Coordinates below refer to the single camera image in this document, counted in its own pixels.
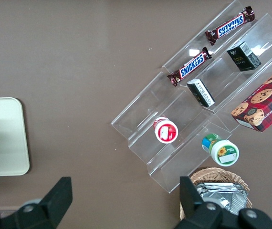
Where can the red lidded yogurt cup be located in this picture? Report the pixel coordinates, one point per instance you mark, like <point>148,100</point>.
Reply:
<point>166,132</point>

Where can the Snickers chocolate bar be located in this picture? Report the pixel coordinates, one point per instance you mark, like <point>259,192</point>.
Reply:
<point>230,26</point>
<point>191,68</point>

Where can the red plaid cookie box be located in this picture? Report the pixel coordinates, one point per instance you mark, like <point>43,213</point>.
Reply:
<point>267,100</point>

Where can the silver foil packets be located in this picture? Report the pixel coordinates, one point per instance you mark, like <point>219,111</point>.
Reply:
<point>229,195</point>

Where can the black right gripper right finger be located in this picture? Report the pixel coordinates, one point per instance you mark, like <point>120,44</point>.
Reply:
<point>198,214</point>

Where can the tan wicker basket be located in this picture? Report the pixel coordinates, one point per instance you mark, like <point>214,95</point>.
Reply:
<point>222,173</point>

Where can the green lidded yogurt cup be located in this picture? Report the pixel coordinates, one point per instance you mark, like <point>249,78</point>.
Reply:
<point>224,151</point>

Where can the small black box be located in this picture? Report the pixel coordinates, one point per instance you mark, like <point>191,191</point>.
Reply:
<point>243,57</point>
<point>201,93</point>

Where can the clear acrylic stepped stand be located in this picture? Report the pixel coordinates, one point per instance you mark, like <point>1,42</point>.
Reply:
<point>186,167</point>
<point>269,31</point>

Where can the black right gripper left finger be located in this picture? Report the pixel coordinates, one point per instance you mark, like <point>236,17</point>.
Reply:
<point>55,205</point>

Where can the beige plastic tray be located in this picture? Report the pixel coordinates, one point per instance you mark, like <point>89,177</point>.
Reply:
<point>7,133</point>

